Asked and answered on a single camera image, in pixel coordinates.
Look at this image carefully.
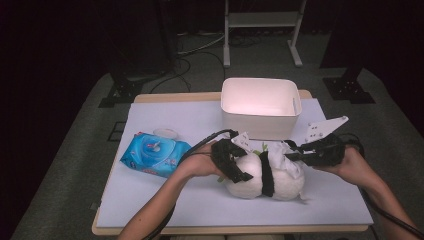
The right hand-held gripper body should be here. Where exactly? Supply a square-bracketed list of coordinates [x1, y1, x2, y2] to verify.
[303, 115, 350, 168]

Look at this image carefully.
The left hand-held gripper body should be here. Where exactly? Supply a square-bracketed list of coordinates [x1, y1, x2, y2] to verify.
[210, 131, 255, 182]

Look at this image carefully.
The panda plush toy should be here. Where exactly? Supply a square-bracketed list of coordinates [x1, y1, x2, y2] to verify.
[218, 141, 309, 203]

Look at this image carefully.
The white wet wipe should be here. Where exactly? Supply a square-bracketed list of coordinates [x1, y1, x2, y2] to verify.
[266, 141, 306, 181]

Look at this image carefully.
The white storage bin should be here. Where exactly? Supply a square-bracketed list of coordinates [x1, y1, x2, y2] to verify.
[220, 77, 303, 142]

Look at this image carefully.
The blue wet wipes pack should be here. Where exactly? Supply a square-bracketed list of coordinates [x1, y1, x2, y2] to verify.
[119, 132, 193, 178]

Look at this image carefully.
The person's left hand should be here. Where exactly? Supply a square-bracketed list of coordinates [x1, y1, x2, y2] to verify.
[176, 141, 228, 180]

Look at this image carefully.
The person's right hand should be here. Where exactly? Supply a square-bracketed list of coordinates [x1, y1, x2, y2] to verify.
[314, 147, 382, 193]

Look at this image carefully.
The wooden table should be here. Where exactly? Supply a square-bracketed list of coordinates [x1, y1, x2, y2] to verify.
[91, 89, 372, 236]

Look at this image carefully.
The white metal stand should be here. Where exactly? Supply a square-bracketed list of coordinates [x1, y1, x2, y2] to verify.
[223, 0, 308, 69]

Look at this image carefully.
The left hand-held gripper cable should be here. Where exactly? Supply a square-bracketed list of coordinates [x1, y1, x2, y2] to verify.
[143, 129, 239, 240]

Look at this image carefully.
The black floor cable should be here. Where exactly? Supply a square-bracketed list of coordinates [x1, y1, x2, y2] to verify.
[149, 49, 228, 94]

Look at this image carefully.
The white floor cable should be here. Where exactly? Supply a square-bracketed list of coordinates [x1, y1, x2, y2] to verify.
[176, 31, 228, 56]

